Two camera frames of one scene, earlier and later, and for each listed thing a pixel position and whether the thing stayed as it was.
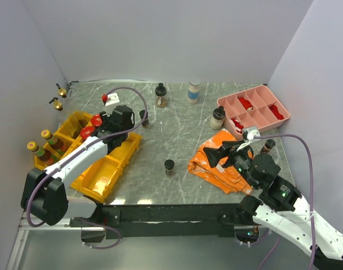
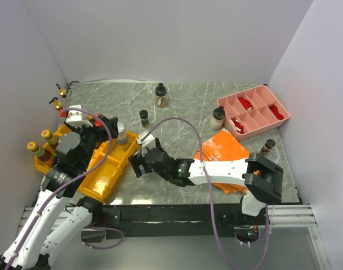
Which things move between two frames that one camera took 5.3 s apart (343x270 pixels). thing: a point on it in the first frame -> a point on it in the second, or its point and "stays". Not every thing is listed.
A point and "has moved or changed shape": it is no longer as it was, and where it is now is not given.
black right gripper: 213,154 -> 136,161
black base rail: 136,221 stays
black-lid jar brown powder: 160,91 stays
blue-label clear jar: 193,91 has moved or changed shape
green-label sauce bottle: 44,157 stays
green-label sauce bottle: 54,142 stays
